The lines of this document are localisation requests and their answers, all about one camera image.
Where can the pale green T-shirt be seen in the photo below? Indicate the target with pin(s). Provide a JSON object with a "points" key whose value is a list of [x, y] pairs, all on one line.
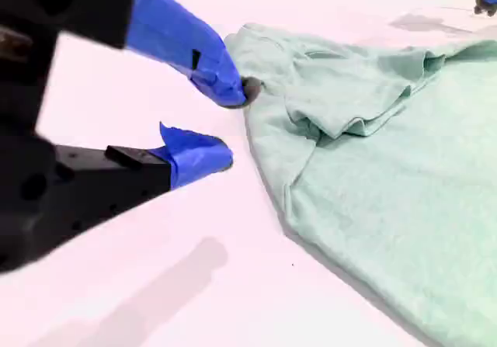
{"points": [[369, 191]]}

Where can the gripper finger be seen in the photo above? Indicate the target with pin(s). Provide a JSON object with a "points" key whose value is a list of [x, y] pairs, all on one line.
{"points": [[194, 157], [174, 32]]}

